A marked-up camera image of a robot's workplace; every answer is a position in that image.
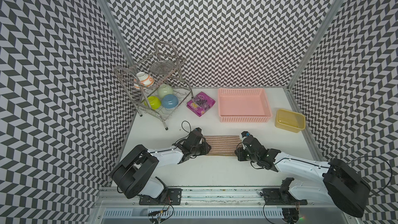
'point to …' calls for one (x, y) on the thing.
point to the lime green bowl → (155, 103)
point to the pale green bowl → (164, 89)
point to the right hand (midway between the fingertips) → (236, 154)
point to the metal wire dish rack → (155, 82)
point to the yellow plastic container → (290, 120)
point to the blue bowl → (169, 101)
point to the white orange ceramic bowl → (145, 80)
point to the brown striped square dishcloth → (222, 145)
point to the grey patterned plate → (161, 67)
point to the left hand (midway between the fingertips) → (208, 149)
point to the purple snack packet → (200, 103)
